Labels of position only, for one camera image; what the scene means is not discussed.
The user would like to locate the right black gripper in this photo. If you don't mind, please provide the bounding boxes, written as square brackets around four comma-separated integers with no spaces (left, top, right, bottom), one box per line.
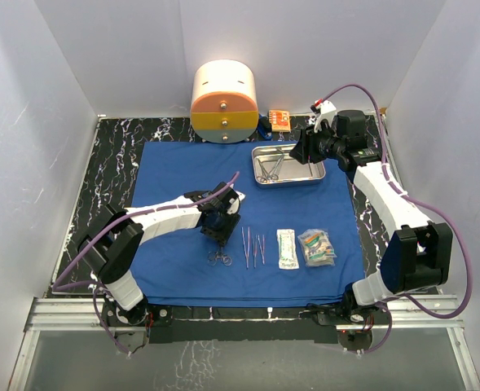
[290,121,346,165]

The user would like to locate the steel instrument tray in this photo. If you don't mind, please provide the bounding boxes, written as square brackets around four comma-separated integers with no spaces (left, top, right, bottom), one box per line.
[251,143,326,188]

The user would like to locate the steel scissors ring handles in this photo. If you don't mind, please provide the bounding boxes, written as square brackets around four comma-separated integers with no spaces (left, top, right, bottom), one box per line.
[207,247,222,266]

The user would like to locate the steel forceps ring handles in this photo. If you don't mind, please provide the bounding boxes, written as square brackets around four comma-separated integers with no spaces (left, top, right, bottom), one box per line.
[216,246,232,266]

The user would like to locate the long serrated steel forceps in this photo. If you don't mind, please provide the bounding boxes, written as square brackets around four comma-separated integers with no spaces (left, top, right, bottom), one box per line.
[241,227,250,269]

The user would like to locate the steel tweezers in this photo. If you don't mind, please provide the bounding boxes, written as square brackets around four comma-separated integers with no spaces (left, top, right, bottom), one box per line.
[258,235,266,264]
[252,235,258,269]

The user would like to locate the blue surgical cloth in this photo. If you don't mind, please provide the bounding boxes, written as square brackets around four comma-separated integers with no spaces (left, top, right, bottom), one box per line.
[132,143,364,307]

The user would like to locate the long white green pouch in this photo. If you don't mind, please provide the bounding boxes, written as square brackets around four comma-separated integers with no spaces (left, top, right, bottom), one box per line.
[276,229,299,270]

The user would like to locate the green clear supply packet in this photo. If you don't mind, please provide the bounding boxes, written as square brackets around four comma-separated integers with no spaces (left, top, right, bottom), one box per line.
[298,232,327,266]

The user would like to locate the white blue supply packet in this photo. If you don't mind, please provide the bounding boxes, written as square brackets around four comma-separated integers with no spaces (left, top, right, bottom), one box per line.
[298,229,337,265]

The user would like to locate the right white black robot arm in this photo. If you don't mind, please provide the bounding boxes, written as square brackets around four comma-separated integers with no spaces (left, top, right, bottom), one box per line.
[289,110,453,323]

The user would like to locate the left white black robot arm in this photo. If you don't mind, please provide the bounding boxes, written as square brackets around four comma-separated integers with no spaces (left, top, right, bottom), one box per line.
[74,182,245,325]

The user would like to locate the small orange spiral notebook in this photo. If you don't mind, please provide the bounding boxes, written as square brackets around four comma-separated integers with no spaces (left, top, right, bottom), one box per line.
[267,109,292,132]

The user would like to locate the blue black clip tool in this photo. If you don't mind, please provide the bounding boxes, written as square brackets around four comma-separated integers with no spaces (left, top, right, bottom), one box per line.
[257,116,272,140]

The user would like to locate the round three-drawer storage box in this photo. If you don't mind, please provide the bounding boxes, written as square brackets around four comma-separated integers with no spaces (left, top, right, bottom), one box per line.
[190,59,259,144]

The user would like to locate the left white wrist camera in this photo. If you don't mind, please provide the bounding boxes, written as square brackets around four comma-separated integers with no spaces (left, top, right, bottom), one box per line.
[227,190,246,215]

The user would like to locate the remaining ring-handled clamp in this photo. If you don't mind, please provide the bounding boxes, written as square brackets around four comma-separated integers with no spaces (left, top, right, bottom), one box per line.
[256,148,285,183]

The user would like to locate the aluminium frame rail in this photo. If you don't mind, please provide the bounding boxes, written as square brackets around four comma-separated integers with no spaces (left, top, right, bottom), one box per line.
[9,297,480,390]

